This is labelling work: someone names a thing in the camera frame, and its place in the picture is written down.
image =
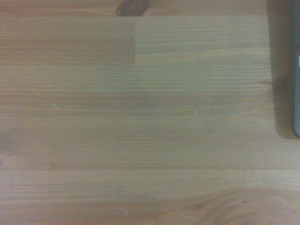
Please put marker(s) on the grey laptop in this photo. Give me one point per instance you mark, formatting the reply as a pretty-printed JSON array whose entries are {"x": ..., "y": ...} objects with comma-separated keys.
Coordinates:
[{"x": 296, "y": 93}]

